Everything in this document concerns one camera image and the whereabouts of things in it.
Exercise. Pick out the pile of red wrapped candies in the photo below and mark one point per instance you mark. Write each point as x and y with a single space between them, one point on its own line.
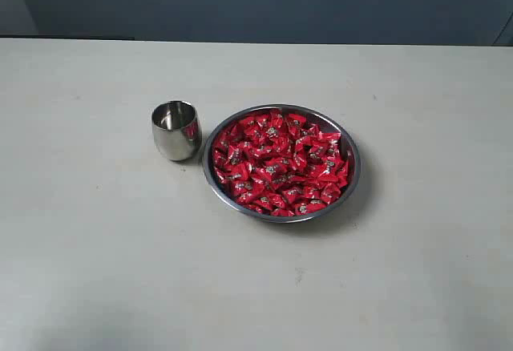
280 162

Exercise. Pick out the stainless steel bowl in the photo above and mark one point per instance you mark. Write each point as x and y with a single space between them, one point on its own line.
224 202

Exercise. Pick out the stainless steel cup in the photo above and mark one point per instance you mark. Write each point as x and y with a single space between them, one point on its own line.
176 130

